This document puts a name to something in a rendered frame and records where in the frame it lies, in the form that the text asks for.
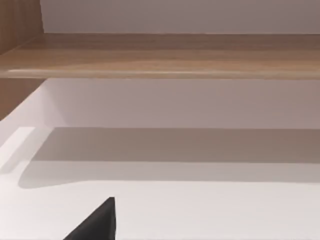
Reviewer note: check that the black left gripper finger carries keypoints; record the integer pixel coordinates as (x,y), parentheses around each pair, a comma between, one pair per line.
(102,222)

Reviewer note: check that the wooden open shelf unit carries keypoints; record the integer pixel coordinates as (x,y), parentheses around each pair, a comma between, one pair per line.
(160,57)

